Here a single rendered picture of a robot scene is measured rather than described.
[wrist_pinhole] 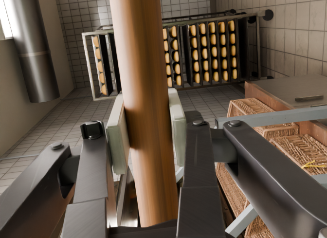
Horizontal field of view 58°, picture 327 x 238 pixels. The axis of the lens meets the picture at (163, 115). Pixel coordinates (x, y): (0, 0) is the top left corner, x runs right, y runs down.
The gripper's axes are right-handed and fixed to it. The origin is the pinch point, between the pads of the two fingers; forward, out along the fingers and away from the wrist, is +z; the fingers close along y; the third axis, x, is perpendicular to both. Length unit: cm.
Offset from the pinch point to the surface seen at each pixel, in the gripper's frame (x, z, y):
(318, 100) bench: -41, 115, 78
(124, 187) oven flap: -80, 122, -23
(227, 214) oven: -95, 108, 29
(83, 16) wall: 16, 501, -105
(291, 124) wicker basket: -45, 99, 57
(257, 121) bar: -36, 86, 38
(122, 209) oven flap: -80, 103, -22
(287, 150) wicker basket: -45, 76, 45
